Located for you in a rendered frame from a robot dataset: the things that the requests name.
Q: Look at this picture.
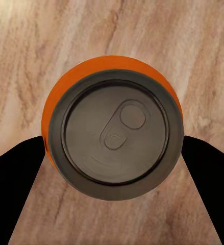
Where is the can of soda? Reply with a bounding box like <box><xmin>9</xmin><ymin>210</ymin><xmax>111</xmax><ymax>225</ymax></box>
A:
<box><xmin>41</xmin><ymin>56</ymin><xmax>184</xmax><ymax>201</ymax></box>

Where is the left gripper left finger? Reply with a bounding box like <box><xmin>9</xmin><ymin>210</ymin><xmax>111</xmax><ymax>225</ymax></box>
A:
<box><xmin>0</xmin><ymin>136</ymin><xmax>45</xmax><ymax>245</ymax></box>

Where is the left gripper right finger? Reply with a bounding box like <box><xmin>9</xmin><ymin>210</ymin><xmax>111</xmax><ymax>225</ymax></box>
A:
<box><xmin>181</xmin><ymin>136</ymin><xmax>224</xmax><ymax>245</ymax></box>

